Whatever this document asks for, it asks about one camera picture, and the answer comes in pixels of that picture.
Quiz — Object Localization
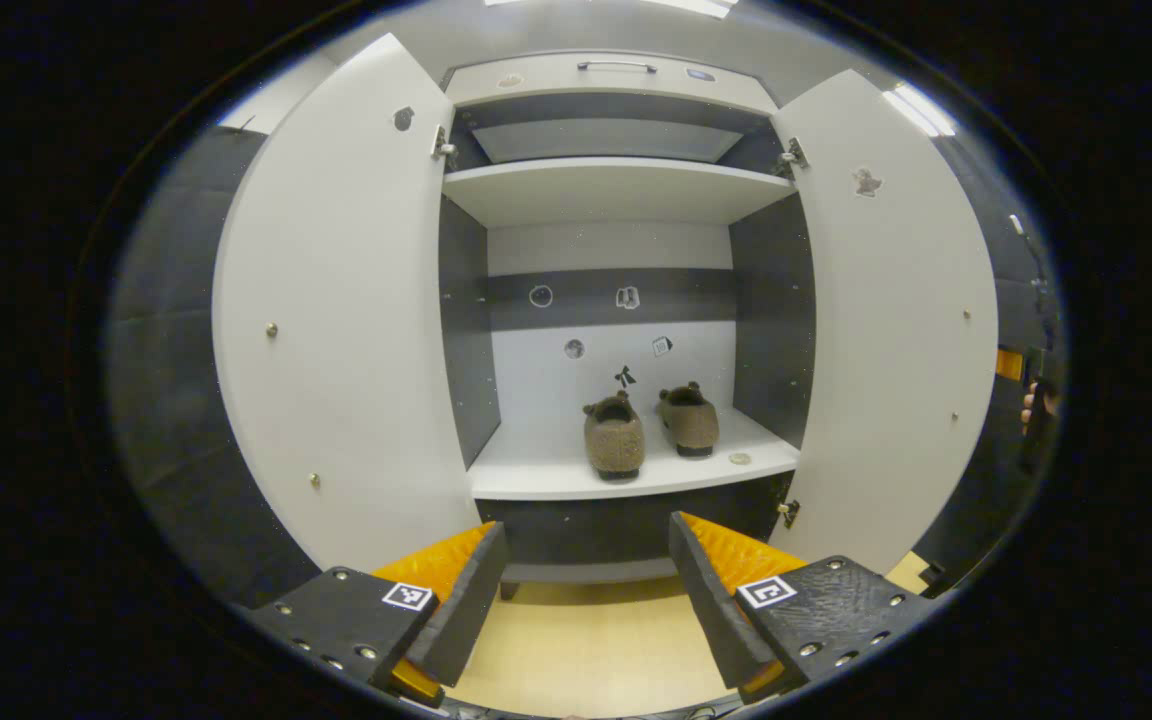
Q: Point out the large ceiling light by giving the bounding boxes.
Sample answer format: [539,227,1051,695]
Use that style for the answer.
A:
[486,0,737,19]

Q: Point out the black quilted backdrop cloth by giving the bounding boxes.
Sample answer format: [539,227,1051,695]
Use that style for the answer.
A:
[911,135,1067,591]
[106,125,322,609]

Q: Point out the small ceiling light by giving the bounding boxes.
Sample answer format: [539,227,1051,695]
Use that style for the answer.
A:
[881,82,957,138]

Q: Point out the white shoe cabinet door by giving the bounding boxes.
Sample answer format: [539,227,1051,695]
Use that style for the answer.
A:
[771,68,999,576]
[211,33,485,573]

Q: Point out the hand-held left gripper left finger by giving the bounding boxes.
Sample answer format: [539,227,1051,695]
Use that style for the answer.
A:
[246,520,510,701]

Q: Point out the brown fuzzy shoe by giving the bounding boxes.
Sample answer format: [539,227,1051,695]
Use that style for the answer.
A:
[583,390,647,481]
[658,381,721,459]

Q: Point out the white cabinet shelf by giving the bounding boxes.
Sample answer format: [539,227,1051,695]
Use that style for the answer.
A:
[466,405,801,501]
[441,157,797,228]

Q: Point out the white and grey shoe cabinet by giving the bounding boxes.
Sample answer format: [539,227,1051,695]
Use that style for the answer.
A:
[436,50,817,601]

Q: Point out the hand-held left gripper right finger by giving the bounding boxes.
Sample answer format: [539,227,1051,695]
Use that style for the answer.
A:
[669,512,937,706]

